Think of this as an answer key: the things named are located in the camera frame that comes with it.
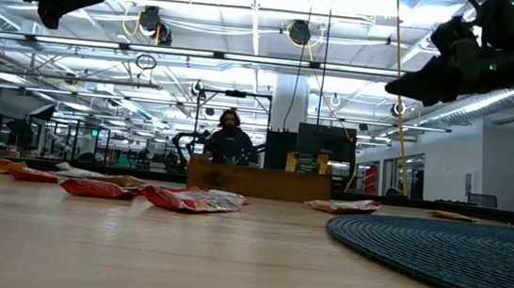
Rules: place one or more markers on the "wooden three-compartment tea box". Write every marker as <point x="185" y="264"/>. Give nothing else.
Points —
<point x="258" y="182"/>

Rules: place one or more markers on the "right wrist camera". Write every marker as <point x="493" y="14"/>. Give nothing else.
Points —
<point x="452" y="35"/>

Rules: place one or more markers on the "large black monitor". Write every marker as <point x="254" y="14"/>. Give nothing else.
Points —
<point x="328" y="141"/>

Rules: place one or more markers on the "black background robot arm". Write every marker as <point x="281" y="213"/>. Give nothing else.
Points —
<point x="180" y="141"/>

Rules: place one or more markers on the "round dark blue placemat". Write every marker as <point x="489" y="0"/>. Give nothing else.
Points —
<point x="440" y="256"/>

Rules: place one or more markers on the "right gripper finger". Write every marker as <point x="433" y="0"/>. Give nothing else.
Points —
<point x="441" y="72"/>
<point x="425" y="91"/>

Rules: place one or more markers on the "white building column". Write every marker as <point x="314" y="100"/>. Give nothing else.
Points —
<point x="285" y="99"/>

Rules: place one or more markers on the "person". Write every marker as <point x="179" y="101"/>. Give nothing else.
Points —
<point x="231" y="144"/>

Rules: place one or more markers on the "silver ventilation duct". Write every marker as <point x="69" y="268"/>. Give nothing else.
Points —
<point x="477" y="111"/>

